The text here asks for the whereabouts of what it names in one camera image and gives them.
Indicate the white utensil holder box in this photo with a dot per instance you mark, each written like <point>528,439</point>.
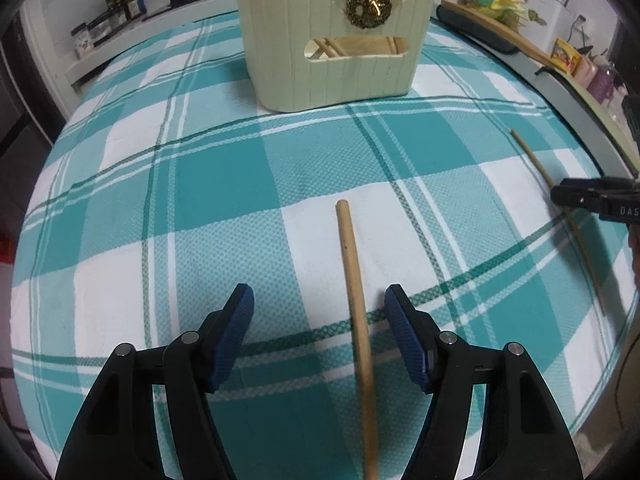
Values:
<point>547,15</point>

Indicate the white lid jar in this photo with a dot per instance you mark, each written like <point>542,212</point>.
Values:
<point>81,40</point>

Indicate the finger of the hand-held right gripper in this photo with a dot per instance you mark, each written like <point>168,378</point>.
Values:
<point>600,183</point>
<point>575,199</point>

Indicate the pink jar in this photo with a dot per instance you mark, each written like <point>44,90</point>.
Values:
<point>602,82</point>

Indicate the dark condiment bottle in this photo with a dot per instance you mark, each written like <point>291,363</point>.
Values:
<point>134,2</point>

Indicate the yellow printed packet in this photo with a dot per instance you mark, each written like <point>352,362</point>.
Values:
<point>567,55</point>

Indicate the gold wreath ornament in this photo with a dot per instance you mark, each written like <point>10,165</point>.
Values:
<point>370,5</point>

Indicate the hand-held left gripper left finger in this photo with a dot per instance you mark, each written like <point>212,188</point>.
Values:
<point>232,340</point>

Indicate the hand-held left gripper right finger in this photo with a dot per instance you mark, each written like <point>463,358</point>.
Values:
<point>405,335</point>

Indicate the teal plaid tablecloth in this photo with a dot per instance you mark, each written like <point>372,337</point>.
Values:
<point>200,170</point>

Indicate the long wooden board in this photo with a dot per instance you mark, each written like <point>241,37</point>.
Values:
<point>505,35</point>

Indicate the cream utensil basket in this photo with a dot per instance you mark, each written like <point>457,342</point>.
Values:
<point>290,35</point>

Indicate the green label condiment bottle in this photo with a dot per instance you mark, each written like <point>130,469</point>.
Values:
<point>116,0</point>

